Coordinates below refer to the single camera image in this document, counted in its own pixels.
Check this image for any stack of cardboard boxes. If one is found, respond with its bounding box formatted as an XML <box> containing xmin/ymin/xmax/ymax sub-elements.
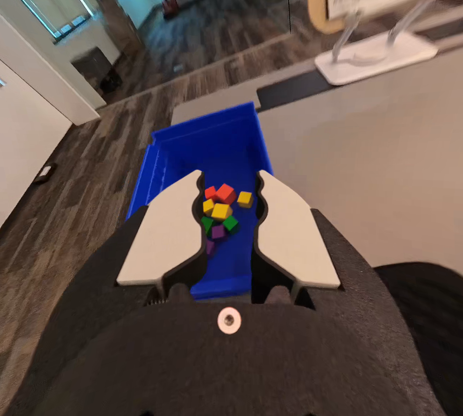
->
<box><xmin>86</xmin><ymin>0</ymin><xmax>144</xmax><ymax>55</ymax></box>

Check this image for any black padded armrest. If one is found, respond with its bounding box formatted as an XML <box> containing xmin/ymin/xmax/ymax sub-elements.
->
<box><xmin>374</xmin><ymin>261</ymin><xmax>463</xmax><ymax>416</ymax></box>

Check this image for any blue plastic bin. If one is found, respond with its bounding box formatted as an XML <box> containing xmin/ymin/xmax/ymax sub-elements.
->
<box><xmin>126</xmin><ymin>101</ymin><xmax>274</xmax><ymax>301</ymax></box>

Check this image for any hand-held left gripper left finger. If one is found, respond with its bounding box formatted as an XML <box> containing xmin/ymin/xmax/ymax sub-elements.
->
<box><xmin>116</xmin><ymin>170</ymin><xmax>208</xmax><ymax>298</ymax></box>

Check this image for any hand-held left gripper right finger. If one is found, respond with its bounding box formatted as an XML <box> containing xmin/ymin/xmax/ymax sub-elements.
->
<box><xmin>251</xmin><ymin>170</ymin><xmax>341</xmax><ymax>304</ymax></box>

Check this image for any instruction sheet on wooden stand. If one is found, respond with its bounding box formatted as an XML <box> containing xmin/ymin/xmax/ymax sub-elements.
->
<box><xmin>304</xmin><ymin>0</ymin><xmax>463</xmax><ymax>86</ymax></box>

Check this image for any small black floor device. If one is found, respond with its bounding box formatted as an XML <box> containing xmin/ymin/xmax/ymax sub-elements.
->
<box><xmin>34</xmin><ymin>163</ymin><xmax>58</xmax><ymax>185</ymax></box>

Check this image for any dark grey cabinet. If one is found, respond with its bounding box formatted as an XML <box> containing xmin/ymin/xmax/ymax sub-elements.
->
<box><xmin>70</xmin><ymin>46</ymin><xmax>123</xmax><ymax>95</ymax></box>

